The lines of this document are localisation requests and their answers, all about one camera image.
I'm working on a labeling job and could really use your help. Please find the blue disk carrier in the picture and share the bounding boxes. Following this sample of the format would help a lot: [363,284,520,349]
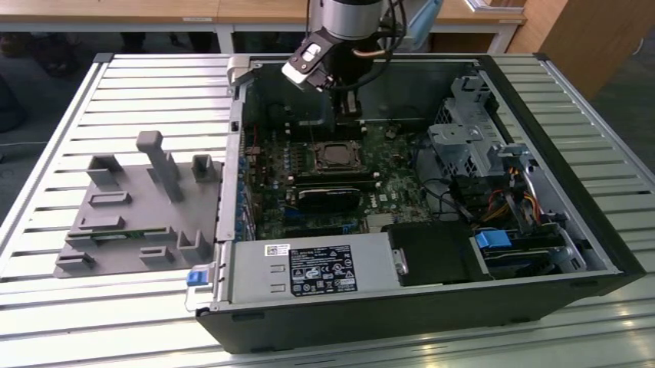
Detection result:
[473,228,513,254]

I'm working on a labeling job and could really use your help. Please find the grey power supply unit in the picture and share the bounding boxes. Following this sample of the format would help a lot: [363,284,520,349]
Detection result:
[225,232,403,304]

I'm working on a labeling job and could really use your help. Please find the silver metal drive cage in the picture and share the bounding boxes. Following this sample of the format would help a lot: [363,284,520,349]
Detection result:
[427,74,513,179]

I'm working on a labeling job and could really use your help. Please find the black PC case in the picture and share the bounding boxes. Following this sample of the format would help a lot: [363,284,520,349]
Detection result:
[194,53,648,354]

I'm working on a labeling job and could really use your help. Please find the wooden cabinet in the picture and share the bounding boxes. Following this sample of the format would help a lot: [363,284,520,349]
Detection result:
[506,0,655,101]

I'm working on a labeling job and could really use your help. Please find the green RAM stick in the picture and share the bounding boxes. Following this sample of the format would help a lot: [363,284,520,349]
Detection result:
[91,228,170,241]

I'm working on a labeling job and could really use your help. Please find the black fan shroud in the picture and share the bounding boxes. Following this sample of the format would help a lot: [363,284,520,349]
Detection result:
[383,221,495,288]

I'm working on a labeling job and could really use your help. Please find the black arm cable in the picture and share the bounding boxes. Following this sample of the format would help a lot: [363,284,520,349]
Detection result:
[355,0,411,92]

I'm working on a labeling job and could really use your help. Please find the black wires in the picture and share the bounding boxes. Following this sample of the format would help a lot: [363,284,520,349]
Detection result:
[419,176,478,224]

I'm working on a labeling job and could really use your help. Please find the coloured power wires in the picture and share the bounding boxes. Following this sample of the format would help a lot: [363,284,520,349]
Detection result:
[483,191,544,227]

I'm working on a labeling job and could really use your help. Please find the grey parts rack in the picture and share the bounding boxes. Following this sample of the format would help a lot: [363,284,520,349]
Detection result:
[53,130,227,280]

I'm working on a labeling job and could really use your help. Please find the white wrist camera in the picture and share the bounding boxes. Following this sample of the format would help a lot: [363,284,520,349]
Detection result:
[281,32,335,92]

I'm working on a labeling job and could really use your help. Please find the CPU socket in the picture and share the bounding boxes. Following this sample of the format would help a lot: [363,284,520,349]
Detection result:
[306,140,367,173]

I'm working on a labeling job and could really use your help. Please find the wooden desk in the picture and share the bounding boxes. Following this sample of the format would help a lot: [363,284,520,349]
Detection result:
[0,0,529,54]

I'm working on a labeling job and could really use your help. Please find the small silver heatsink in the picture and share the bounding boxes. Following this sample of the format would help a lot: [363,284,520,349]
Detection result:
[366,213,398,233]

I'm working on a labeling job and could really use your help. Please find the green motherboard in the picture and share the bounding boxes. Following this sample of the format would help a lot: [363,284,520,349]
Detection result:
[241,122,437,241]

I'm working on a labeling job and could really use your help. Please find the black graphics card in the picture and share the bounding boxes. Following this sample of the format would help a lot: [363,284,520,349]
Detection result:
[297,186,366,215]

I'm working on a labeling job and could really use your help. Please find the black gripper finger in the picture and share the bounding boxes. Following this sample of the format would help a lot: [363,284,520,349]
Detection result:
[337,89,363,125]

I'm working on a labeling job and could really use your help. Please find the silver CPU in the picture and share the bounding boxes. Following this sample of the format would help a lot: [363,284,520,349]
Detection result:
[322,144,359,165]

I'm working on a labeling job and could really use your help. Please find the black RAM slots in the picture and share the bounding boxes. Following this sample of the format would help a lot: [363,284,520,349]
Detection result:
[302,120,371,142]
[294,171,374,189]

